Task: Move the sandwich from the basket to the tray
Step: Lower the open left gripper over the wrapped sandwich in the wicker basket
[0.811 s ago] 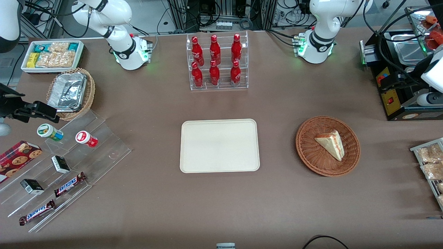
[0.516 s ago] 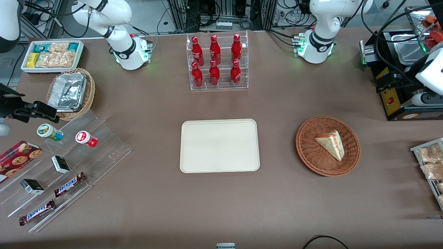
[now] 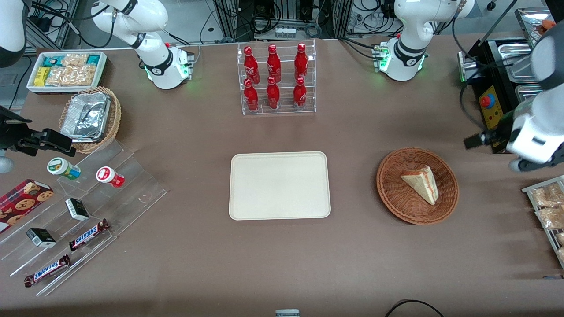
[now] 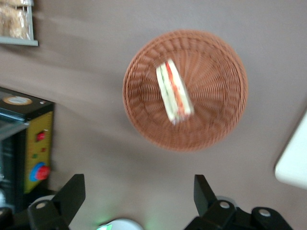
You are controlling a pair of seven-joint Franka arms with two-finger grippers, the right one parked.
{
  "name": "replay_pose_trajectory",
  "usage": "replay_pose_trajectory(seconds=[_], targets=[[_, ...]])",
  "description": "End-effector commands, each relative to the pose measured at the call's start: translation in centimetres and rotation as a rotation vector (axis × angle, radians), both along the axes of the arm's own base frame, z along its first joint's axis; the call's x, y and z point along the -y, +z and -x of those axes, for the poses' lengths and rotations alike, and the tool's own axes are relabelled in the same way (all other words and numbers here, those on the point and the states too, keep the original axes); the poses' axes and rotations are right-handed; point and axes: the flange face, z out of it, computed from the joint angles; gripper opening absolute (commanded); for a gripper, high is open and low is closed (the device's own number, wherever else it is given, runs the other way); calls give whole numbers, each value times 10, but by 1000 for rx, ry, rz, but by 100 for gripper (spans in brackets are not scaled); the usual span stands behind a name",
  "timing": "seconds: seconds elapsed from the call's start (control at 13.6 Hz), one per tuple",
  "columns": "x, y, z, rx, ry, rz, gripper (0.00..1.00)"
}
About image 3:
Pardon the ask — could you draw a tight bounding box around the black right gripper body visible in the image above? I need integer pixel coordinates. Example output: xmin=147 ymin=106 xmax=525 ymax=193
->
xmin=0 ymin=106 xmax=32 ymax=152

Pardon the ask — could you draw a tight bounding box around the triangle sandwich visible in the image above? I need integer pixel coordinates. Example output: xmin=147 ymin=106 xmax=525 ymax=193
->
xmin=400 ymin=165 xmax=439 ymax=206

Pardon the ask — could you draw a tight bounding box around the light wicker basket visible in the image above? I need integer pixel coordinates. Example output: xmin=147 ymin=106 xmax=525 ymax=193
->
xmin=58 ymin=86 xmax=122 ymax=154

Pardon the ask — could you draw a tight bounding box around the brown wicker basket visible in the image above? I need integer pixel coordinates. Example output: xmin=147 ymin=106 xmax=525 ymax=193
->
xmin=376 ymin=147 xmax=460 ymax=225

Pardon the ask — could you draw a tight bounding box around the steel tray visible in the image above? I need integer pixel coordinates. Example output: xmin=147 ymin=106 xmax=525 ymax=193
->
xmin=515 ymin=6 xmax=557 ymax=49

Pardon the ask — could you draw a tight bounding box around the beige plastic tray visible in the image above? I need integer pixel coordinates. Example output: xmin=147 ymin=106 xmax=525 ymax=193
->
xmin=229 ymin=151 xmax=331 ymax=221

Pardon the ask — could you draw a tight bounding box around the black box with emergency button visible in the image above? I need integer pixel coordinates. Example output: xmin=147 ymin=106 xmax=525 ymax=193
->
xmin=467 ymin=39 xmax=545 ymax=155

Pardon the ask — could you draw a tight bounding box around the green lid cup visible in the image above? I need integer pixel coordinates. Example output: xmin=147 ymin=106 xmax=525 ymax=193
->
xmin=47 ymin=157 xmax=82 ymax=181

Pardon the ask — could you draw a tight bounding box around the steel food pan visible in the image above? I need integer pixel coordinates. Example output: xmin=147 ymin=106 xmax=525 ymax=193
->
xmin=515 ymin=84 xmax=543 ymax=104
xmin=497 ymin=41 xmax=537 ymax=83

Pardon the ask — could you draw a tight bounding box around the aluminium foil container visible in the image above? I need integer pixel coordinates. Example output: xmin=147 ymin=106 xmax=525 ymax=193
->
xmin=60 ymin=92 xmax=111 ymax=143

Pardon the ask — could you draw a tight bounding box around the white plastic snack bin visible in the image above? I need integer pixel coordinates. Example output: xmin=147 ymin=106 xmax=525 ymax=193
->
xmin=26 ymin=51 xmax=108 ymax=94

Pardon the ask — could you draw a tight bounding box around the red cookie box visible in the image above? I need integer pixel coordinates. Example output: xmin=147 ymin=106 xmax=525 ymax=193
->
xmin=0 ymin=179 xmax=55 ymax=234

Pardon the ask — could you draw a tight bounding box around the red lid cup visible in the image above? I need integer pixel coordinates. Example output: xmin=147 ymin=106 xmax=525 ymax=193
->
xmin=96 ymin=166 xmax=125 ymax=188

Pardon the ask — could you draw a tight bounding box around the yellow snack packet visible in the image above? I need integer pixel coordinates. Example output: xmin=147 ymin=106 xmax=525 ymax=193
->
xmin=34 ymin=67 xmax=52 ymax=87

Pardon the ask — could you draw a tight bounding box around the large rice cracker bag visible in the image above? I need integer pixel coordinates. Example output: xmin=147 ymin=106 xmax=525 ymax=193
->
xmin=46 ymin=65 xmax=98 ymax=87

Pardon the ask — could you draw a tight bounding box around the silver metal box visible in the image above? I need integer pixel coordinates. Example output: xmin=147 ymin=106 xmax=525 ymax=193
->
xmin=457 ymin=50 xmax=482 ymax=83

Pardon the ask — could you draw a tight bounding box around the small black box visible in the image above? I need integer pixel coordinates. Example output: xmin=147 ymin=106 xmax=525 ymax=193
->
xmin=65 ymin=198 xmax=90 ymax=221
xmin=26 ymin=228 xmax=57 ymax=248

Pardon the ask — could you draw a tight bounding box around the clear bag of snacks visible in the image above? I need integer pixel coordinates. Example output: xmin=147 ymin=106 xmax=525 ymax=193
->
xmin=530 ymin=182 xmax=564 ymax=208
xmin=535 ymin=206 xmax=564 ymax=230

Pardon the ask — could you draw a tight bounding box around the small rice cracker bag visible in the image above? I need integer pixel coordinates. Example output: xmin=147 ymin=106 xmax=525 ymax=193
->
xmin=62 ymin=53 xmax=89 ymax=68

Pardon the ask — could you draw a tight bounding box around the clear acrylic stepped display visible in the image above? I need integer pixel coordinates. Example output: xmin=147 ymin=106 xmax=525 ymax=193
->
xmin=0 ymin=140 xmax=168 ymax=296

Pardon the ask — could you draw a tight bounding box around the snickers chocolate bar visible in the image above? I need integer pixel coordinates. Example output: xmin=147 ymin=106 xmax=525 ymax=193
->
xmin=68 ymin=219 xmax=111 ymax=252
xmin=24 ymin=254 xmax=71 ymax=288

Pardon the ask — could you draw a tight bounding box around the black metal rod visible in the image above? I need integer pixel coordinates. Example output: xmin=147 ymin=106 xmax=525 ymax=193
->
xmin=466 ymin=0 xmax=519 ymax=59

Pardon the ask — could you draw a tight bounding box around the red cola bottle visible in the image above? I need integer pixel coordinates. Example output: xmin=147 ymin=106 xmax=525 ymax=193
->
xmin=294 ymin=43 xmax=308 ymax=80
xmin=244 ymin=78 xmax=259 ymax=111
xmin=267 ymin=44 xmax=282 ymax=83
xmin=266 ymin=76 xmax=280 ymax=110
xmin=293 ymin=76 xmax=307 ymax=109
xmin=244 ymin=46 xmax=260 ymax=84

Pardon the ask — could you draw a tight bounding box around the clear acrylic bottle rack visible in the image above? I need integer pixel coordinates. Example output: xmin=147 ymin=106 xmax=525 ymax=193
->
xmin=237 ymin=39 xmax=317 ymax=116

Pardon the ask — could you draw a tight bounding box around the metal wire rack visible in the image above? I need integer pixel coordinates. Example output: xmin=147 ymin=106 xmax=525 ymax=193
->
xmin=522 ymin=175 xmax=564 ymax=269

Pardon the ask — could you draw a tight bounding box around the black cable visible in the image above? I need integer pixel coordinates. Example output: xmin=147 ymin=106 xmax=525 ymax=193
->
xmin=385 ymin=299 xmax=445 ymax=317

